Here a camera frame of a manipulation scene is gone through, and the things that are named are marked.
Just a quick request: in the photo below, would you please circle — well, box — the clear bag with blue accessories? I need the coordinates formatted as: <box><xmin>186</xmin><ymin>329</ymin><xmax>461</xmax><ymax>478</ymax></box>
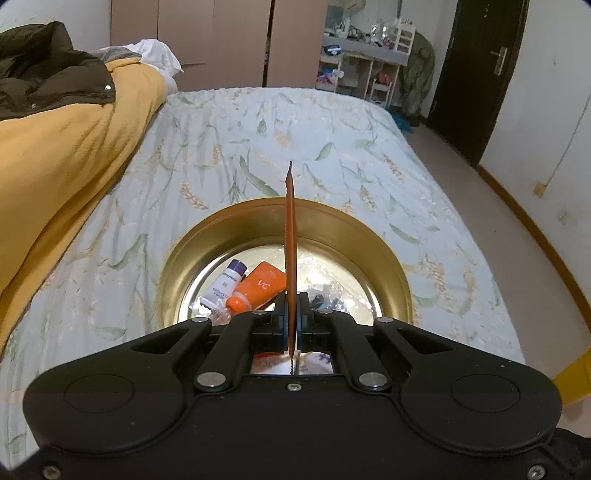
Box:
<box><xmin>307</xmin><ymin>285</ymin><xmax>356</xmax><ymax>314</ymax></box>

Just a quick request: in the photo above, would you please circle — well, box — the orange tube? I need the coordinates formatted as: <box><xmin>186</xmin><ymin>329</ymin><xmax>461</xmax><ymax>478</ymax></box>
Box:
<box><xmin>225</xmin><ymin>261</ymin><xmax>287</xmax><ymax>315</ymax></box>

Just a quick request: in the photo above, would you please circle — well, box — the white purple cream tube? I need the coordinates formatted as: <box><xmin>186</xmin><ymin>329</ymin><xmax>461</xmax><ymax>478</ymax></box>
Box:
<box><xmin>199</xmin><ymin>259</ymin><xmax>247</xmax><ymax>311</ymax></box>

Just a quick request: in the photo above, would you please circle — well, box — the brown snack bar sachet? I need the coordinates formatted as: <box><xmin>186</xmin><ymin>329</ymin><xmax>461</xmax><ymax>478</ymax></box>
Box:
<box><xmin>284</xmin><ymin>163</ymin><xmax>297</xmax><ymax>359</ymax></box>

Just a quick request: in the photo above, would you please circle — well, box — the white Face tissue pack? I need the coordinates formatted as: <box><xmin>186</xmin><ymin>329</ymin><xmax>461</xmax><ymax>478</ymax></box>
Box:
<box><xmin>250</xmin><ymin>352</ymin><xmax>293</xmax><ymax>376</ymax></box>

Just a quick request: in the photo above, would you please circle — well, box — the clear bag with brown trinkets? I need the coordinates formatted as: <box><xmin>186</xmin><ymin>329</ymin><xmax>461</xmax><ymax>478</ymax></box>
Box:
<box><xmin>208</xmin><ymin>308</ymin><xmax>232</xmax><ymax>326</ymax></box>

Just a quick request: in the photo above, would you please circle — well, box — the round decorated metal tin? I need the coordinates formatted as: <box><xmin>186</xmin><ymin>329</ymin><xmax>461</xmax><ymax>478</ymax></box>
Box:
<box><xmin>156</xmin><ymin>197</ymin><xmax>415</xmax><ymax>375</ymax></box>

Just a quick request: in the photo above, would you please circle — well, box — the floral bed quilt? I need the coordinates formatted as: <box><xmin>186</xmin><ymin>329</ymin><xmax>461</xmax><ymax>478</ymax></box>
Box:
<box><xmin>1</xmin><ymin>88</ymin><xmax>523</xmax><ymax>466</ymax></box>

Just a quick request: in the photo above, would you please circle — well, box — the blue plastic bag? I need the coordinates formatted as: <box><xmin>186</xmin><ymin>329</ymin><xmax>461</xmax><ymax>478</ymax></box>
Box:
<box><xmin>388</xmin><ymin>107</ymin><xmax>415</xmax><ymax>134</ymax></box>

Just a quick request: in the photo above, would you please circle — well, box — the yellow object on floor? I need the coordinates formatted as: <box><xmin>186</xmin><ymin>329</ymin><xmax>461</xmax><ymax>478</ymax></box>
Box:
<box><xmin>553</xmin><ymin>349</ymin><xmax>591</xmax><ymax>406</ymax></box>

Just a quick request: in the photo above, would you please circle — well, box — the white desk shelf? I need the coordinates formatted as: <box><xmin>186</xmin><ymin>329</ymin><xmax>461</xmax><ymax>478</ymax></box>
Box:
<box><xmin>315</xmin><ymin>19</ymin><xmax>416</xmax><ymax>109</ymax></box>

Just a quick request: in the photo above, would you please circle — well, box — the yellow fleece blanket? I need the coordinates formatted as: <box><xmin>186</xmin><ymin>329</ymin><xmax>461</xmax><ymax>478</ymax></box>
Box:
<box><xmin>1</xmin><ymin>58</ymin><xmax>167</xmax><ymax>341</ymax></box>

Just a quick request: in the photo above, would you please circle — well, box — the green hanging jacket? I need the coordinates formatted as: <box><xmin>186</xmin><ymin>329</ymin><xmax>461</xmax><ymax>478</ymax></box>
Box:
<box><xmin>400</xmin><ymin>32</ymin><xmax>436</xmax><ymax>123</ymax></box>

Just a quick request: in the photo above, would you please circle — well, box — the pink wardrobe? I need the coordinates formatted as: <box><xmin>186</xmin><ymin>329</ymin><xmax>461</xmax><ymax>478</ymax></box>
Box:
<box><xmin>111</xmin><ymin>0</ymin><xmax>328</xmax><ymax>91</ymax></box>

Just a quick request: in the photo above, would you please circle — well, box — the white pillow cloth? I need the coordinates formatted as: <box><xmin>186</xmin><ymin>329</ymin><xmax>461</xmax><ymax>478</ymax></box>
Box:
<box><xmin>90</xmin><ymin>39</ymin><xmax>183</xmax><ymax>95</ymax></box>

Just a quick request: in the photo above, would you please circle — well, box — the dark door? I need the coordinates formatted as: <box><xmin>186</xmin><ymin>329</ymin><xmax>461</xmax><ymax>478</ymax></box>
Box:
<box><xmin>428</xmin><ymin>0</ymin><xmax>529</xmax><ymax>166</ymax></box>

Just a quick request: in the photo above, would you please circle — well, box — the dark brown puffer jacket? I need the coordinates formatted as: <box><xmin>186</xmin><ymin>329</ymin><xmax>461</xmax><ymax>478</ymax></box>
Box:
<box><xmin>1</xmin><ymin>21</ymin><xmax>116</xmax><ymax>120</ymax></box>

